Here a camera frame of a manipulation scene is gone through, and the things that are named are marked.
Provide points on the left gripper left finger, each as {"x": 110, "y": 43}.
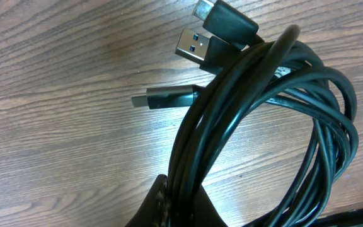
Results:
{"x": 152, "y": 210}

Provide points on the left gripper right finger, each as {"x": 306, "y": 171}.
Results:
{"x": 203, "y": 212}

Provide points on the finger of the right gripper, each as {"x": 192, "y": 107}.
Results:
{"x": 344, "y": 219}

